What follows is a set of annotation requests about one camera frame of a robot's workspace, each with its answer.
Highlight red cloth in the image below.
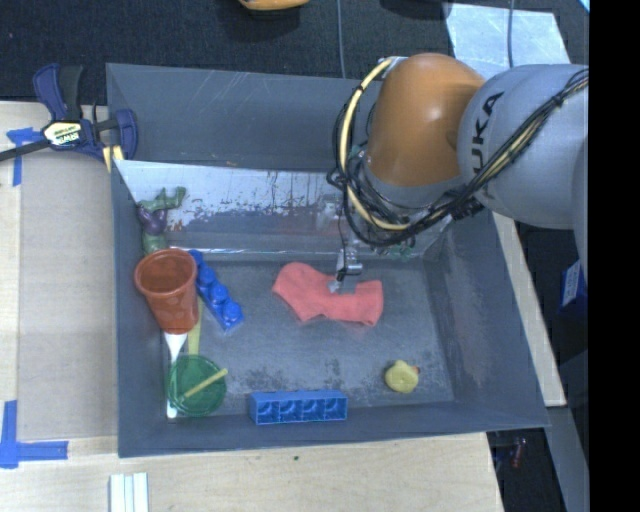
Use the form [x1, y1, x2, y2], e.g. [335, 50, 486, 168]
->
[271, 261, 385, 328]

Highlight grey metal bin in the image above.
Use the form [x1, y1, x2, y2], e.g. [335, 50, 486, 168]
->
[104, 62, 552, 459]

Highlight blue studded toy brick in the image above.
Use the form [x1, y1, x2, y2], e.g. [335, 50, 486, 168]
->
[187, 248, 246, 331]

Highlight blue hollow toy brick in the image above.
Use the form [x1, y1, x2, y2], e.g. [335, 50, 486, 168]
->
[248, 388, 350, 426]

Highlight yellow-green flat strip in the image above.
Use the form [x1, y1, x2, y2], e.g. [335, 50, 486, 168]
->
[186, 298, 204, 357]

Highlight yellow straw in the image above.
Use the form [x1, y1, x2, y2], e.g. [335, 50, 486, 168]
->
[182, 368, 230, 400]

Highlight orange plastic cup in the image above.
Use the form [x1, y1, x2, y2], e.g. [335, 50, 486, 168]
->
[133, 248, 200, 335]

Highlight white plastic spoon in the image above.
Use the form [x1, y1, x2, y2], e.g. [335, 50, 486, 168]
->
[163, 329, 189, 420]

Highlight green clear cup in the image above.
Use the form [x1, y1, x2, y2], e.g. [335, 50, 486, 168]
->
[166, 353, 229, 419]

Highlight green and purple toy figure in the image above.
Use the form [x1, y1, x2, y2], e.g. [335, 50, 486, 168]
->
[135, 186, 188, 254]

